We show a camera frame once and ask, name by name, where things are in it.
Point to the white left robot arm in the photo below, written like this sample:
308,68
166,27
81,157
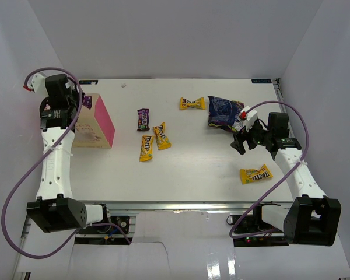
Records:
54,208

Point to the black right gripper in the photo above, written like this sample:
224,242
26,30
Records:
242,135

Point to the beige and pink paper bag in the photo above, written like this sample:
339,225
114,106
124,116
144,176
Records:
94,127

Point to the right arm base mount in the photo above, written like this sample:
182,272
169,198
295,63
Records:
249,225

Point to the yellow M&M packet back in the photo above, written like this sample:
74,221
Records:
197,104

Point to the white cardboard front panel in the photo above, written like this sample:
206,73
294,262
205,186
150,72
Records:
188,245

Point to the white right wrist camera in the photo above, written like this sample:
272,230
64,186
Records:
248,117

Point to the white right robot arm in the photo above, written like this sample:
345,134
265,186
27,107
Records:
313,217

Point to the blue label back right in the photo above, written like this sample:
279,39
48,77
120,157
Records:
261,81

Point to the blue label back left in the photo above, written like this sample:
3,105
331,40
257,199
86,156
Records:
88,81

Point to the purple M&M packet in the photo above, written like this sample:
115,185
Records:
143,119

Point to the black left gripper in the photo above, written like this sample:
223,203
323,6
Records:
76,94

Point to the large dark blue snack bag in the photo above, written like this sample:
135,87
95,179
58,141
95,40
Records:
225,114

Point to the yellow m&m packet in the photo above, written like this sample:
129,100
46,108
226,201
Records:
146,153
252,175
162,140
197,104

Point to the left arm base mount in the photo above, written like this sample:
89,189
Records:
111,231

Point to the blue label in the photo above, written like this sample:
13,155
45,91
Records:
88,81
261,81

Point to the small purple candy packet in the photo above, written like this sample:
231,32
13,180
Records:
87,101

